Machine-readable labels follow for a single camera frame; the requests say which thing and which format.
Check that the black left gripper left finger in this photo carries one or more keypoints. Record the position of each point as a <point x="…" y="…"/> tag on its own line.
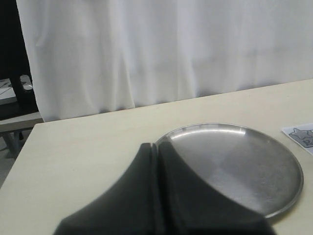
<point x="132" y="206"/>

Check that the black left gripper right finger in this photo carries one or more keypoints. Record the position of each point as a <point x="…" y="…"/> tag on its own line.
<point x="193" y="207"/>

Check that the round stainless steel plate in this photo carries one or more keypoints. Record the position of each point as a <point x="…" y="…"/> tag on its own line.
<point x="246" y="165"/>

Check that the printed paper game board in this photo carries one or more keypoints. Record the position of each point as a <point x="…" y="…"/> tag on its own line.
<point x="301" y="135"/>

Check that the grey side table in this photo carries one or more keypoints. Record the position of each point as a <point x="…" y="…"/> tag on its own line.
<point x="18" y="111"/>

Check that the white curtain backdrop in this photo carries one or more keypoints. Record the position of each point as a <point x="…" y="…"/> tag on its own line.
<point x="95" y="56"/>

